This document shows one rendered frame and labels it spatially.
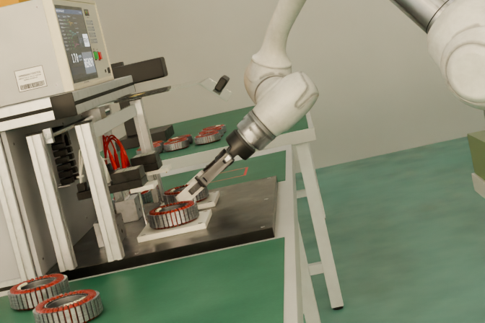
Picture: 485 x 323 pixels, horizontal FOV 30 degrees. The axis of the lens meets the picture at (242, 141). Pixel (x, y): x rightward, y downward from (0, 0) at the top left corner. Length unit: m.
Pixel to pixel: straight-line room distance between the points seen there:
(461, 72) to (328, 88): 5.70
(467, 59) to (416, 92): 5.76
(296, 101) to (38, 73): 0.61
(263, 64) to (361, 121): 5.09
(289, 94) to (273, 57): 0.16
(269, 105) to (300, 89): 0.08
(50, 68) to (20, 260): 0.40
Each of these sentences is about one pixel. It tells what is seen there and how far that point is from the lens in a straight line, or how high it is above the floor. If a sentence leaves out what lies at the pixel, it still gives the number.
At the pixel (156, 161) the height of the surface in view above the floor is 0.90.
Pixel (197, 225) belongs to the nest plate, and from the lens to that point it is 1.93.
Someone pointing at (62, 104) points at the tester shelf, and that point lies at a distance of 1.79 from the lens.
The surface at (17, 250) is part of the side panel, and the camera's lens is 1.86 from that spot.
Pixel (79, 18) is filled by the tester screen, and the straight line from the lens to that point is 2.14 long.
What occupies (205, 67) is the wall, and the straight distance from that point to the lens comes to 7.30.
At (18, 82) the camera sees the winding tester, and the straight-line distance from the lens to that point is 1.95.
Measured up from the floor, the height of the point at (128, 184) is 0.89.
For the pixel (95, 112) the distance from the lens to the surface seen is 2.21.
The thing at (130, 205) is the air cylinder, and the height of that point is 0.81.
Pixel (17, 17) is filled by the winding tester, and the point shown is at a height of 1.29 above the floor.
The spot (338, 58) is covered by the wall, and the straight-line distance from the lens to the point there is 7.28.
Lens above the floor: 1.14
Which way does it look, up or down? 6 degrees down
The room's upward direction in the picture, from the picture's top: 13 degrees counter-clockwise
